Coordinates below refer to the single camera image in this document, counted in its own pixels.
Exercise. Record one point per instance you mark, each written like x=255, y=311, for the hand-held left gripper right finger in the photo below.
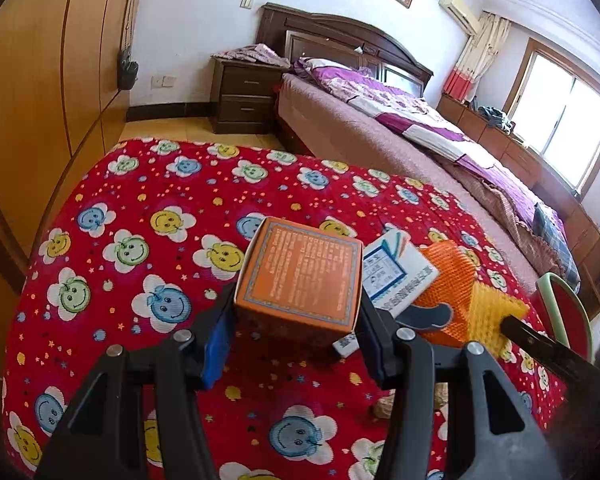
x=375, y=355

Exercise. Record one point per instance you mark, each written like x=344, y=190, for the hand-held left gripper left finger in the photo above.
x=217, y=355

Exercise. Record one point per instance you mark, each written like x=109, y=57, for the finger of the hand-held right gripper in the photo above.
x=430, y=317
x=545, y=342

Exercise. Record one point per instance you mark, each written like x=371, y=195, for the orange foam fruit net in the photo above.
x=450, y=275

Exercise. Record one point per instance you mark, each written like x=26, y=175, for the yellow foam fruit net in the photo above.
x=490, y=310

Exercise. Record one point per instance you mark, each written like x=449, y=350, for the orange cardboard box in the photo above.
x=300, y=270

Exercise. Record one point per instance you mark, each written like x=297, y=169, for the peanut shell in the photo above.
x=382, y=406

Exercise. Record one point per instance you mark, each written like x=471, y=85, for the white and blue box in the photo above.
x=395, y=275

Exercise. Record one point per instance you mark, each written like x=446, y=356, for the blue plaid pillow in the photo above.
x=555, y=240

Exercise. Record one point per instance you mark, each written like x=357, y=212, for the red smiley flower tablecloth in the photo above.
x=145, y=210

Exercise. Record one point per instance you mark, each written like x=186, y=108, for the low wooden window cabinet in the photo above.
x=525, y=160

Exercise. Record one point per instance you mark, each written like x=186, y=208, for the purple patchwork quilt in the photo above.
x=430, y=125

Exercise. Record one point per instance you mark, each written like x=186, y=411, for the bed with pink cover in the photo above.
x=360, y=130

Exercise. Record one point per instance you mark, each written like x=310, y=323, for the dark clothes pile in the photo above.
x=494, y=117

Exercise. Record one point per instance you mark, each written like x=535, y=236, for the wooden framed window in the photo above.
x=565, y=115

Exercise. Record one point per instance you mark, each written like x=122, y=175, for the dark wooden nightstand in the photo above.
x=245, y=100

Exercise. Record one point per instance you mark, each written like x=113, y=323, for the white and red curtain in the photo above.
x=475, y=60

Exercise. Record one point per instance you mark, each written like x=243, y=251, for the purple and white pillow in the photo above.
x=330, y=69

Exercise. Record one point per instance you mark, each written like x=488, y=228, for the small black hanging bag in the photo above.
x=128, y=72

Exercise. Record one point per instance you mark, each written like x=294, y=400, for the folded clothes on nightstand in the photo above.
x=252, y=55

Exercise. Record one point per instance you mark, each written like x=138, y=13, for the dark wooden headboard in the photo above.
x=330, y=30

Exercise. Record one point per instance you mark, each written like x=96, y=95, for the light wooden wardrobe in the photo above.
x=45, y=85

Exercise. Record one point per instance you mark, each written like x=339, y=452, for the red chair with green frame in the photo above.
x=565, y=310

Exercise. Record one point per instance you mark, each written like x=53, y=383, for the wall socket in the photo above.
x=164, y=80

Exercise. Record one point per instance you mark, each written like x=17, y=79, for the wall air conditioner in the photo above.
x=459, y=12

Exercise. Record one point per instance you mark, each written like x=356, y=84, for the wall light switch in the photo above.
x=248, y=2

